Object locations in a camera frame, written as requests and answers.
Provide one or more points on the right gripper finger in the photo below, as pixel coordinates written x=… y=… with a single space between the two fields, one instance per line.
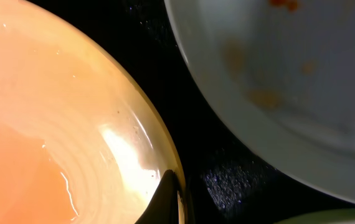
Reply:
x=163 y=207

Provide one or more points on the yellow plate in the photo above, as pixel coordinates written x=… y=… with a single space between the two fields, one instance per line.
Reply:
x=80 y=142

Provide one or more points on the light green plate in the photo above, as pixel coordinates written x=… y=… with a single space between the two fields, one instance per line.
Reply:
x=339 y=216
x=281 y=76

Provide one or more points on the round black serving tray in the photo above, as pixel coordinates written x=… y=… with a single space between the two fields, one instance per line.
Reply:
x=226 y=183

